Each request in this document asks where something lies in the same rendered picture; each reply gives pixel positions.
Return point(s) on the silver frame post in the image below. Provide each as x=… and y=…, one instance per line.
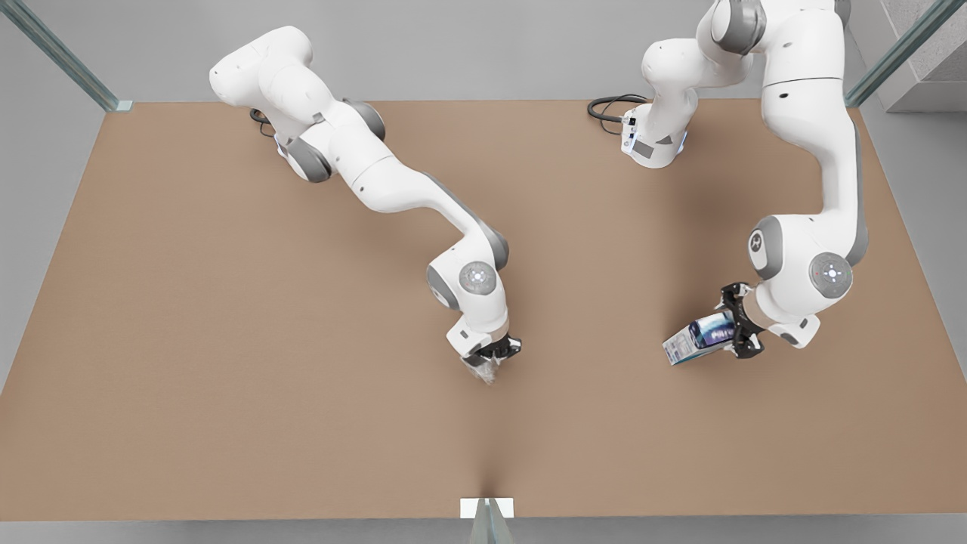
x=64, y=57
x=487, y=517
x=895, y=53

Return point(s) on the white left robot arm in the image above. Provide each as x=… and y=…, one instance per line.
x=808, y=113

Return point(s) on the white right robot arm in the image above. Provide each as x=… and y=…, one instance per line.
x=393, y=185

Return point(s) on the blue white milk carton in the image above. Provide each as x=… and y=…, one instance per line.
x=699, y=338

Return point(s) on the clear glass cup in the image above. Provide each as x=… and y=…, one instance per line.
x=483, y=369

